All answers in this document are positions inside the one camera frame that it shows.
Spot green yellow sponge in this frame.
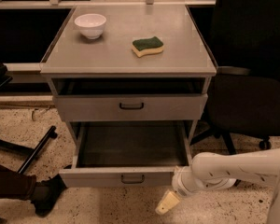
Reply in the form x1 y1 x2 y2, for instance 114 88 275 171
132 36 164 57

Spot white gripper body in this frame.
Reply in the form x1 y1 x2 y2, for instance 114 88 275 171
172 166 204 197

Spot black shoe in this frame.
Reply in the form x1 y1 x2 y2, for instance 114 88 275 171
31 175 66 217

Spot grey drawer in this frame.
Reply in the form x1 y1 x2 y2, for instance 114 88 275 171
53 94 207 121
60 120 191 188

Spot black office chair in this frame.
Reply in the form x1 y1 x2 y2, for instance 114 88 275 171
188 0 280 154

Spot grey drawer cabinet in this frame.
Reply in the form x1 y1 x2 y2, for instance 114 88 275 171
41 5 216 135

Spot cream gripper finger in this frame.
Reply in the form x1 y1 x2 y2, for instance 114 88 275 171
155 189 180 215

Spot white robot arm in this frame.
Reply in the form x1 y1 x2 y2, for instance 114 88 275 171
156 148 280 224

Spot black chair base left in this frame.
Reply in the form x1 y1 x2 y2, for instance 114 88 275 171
0 126 58 174

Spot person leg brown trousers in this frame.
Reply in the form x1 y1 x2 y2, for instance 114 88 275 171
0 165 37 200

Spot white ceramic bowl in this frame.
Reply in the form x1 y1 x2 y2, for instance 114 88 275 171
74 13 106 39

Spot grey top drawer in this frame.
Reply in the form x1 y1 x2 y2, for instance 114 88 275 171
53 94 207 121

